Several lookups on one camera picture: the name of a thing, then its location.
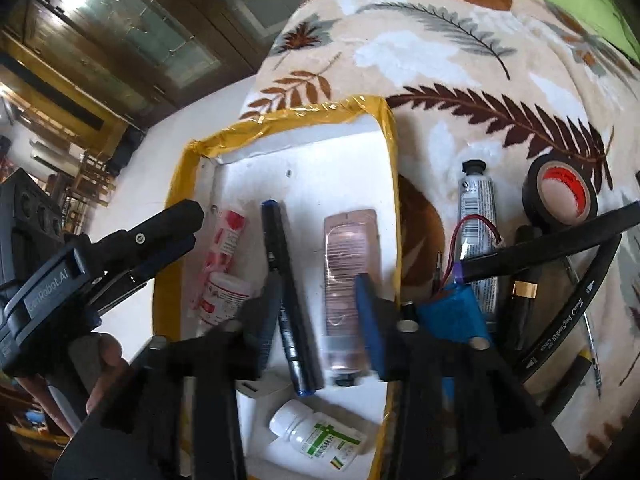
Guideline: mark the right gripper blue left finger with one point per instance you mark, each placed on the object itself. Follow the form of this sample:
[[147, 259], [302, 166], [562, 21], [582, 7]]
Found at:
[[246, 340]]

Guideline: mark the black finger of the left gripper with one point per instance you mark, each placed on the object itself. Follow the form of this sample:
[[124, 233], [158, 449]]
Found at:
[[127, 260]]

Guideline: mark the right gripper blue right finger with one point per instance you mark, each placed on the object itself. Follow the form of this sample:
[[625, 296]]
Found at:
[[385, 332]]

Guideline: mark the white power adapter plug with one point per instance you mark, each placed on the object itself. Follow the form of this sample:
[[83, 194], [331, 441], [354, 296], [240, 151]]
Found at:
[[268, 384]]

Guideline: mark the white bottle red label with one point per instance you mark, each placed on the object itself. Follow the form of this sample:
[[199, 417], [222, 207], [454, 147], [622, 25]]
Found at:
[[222, 297]]

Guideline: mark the black marker blue cap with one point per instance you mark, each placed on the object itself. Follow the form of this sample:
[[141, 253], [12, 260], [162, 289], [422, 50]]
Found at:
[[292, 325]]

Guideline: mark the beige pink cosmetic tube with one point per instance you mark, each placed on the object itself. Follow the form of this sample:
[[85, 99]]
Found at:
[[350, 249]]

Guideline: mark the white medicine bottle green label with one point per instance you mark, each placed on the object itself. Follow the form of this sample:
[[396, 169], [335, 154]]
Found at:
[[317, 436]]

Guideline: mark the pink floral cream tube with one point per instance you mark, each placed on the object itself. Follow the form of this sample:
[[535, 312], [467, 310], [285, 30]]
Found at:
[[229, 226]]

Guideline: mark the black marker yellow cap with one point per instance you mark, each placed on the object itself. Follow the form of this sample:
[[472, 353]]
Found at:
[[564, 390]]

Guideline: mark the black marker purple cap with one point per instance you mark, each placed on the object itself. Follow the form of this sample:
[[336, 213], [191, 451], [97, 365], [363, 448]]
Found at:
[[547, 248]]

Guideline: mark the blue battery pack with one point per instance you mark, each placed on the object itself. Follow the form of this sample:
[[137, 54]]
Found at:
[[454, 315]]

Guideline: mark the black gold lipstick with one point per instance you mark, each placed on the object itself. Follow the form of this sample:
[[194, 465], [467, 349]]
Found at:
[[517, 308]]

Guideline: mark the white tray yellow tape rim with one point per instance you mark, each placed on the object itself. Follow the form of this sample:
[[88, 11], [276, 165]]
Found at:
[[286, 127]]

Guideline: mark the wooden glass cabinet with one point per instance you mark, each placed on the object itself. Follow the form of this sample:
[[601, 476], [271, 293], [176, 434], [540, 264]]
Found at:
[[145, 59]]

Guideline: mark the black electrical tape roll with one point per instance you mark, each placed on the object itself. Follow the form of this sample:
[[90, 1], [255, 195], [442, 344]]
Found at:
[[557, 194]]

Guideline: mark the leaf pattern beige blanket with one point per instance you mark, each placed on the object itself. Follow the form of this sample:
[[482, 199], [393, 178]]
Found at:
[[503, 81]]

